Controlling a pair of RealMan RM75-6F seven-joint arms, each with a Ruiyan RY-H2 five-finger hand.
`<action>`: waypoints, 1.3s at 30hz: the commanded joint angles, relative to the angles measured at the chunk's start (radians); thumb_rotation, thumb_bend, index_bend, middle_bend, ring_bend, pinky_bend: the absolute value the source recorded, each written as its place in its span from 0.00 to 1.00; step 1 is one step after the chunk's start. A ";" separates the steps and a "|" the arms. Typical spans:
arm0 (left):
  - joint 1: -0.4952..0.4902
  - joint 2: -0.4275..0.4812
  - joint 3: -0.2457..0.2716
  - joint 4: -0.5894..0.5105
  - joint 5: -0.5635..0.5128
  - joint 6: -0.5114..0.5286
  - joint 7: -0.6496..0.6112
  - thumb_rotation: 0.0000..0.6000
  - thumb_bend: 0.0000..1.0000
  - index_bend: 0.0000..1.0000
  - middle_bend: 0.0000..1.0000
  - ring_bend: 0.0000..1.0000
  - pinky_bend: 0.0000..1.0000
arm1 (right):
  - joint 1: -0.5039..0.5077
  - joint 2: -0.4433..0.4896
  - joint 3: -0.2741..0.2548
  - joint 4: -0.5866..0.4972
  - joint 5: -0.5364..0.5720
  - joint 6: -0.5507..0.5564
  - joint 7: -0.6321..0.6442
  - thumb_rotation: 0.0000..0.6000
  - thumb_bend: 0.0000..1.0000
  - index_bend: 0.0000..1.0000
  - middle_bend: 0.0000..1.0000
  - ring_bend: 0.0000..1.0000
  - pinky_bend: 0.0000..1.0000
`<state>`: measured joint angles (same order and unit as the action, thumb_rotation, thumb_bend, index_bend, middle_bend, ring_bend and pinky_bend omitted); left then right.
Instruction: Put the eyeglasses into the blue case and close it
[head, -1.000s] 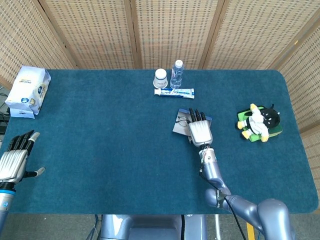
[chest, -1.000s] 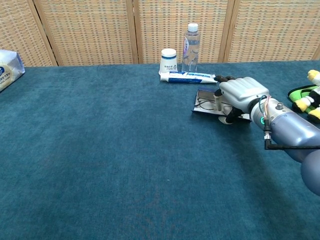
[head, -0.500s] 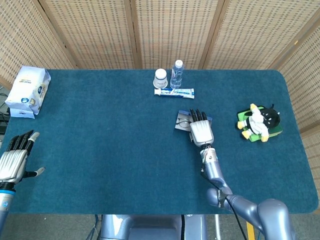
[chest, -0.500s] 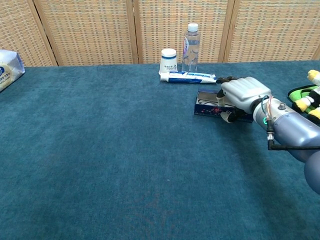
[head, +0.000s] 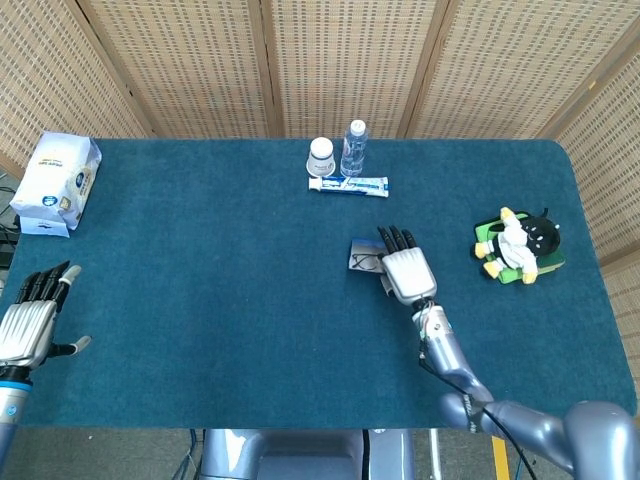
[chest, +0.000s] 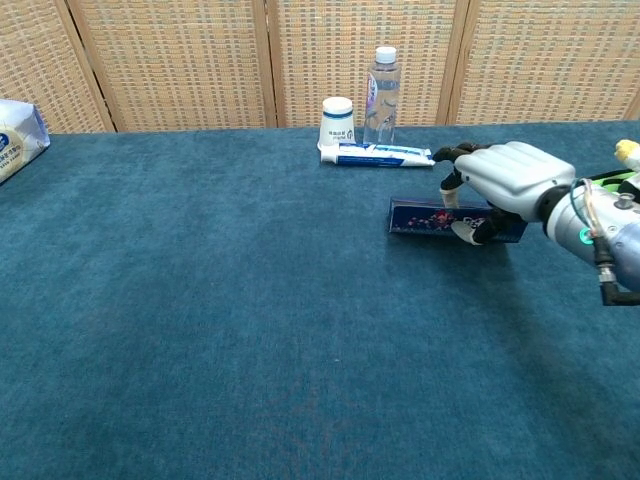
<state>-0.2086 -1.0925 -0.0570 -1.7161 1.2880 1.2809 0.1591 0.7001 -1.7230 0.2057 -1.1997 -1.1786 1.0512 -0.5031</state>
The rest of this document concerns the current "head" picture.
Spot black white yellow plush toy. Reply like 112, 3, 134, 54
473, 205, 562, 286

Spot woven bamboo screen panel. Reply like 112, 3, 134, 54
79, 0, 279, 140
259, 0, 446, 140
547, 44, 640, 431
0, 0, 154, 176
404, 0, 640, 140

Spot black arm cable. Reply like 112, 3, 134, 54
418, 349, 539, 480

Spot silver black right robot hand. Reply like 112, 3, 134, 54
375, 224, 439, 305

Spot black eyeglasses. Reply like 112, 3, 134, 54
351, 252, 385, 271

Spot white blue toothpaste tube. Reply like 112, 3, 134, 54
307, 175, 392, 197

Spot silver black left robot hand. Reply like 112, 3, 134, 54
0, 260, 93, 371

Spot grey-blue robot torso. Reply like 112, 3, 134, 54
199, 428, 416, 480

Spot white paper cup blue band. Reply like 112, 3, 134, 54
305, 137, 336, 179

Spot clear plastic water bottle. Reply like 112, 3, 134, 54
340, 119, 369, 178

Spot black cables bundle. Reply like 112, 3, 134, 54
0, 185, 22, 269

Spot large white tissue pack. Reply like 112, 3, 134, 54
8, 131, 104, 231

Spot teal table cloth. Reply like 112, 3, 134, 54
9, 138, 639, 431

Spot blue cardboard glasses case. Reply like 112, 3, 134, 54
346, 238, 396, 296

